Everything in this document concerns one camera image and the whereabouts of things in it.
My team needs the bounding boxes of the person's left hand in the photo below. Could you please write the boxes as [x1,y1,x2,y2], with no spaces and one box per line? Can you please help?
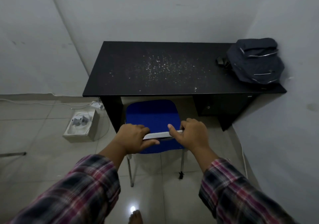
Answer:
[117,123,160,155]

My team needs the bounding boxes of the person's right hand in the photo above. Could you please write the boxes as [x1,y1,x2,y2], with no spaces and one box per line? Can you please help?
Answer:
[167,118,213,152]

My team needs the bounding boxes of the blue metal-framed chair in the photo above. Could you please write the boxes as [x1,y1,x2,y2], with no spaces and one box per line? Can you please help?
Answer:
[125,99,186,187]

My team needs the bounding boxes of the person's left forearm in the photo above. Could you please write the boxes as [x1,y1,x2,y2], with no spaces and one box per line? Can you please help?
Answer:
[7,142,126,224]

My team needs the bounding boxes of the person's right forearm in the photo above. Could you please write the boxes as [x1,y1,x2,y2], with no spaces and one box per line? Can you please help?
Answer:
[190,145,301,224]

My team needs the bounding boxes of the black desk drawer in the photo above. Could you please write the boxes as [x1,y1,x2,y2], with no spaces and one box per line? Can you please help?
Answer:
[194,94,253,117]

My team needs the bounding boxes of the white power adapter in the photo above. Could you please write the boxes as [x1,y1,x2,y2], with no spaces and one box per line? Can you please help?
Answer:
[90,101,105,111]

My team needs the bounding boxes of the scattered white crumbs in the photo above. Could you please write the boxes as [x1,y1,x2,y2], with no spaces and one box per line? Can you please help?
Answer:
[110,50,200,92]

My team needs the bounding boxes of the black wooden desk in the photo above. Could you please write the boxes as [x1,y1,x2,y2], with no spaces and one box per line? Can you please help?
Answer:
[82,41,287,134]

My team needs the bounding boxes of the white cardboard box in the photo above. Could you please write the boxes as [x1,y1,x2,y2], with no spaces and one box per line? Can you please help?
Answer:
[62,109,99,143]

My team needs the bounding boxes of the grey items in box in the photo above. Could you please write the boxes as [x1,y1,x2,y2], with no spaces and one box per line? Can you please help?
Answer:
[72,117,91,127]

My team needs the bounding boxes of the person's bare foot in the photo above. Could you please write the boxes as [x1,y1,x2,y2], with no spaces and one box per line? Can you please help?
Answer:
[129,209,143,224]

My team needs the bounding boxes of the dark blue backpack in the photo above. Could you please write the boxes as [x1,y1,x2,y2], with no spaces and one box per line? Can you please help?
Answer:
[215,38,285,85]

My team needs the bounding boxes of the thin white cable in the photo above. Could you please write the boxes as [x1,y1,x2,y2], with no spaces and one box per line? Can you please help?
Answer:
[94,113,112,142]

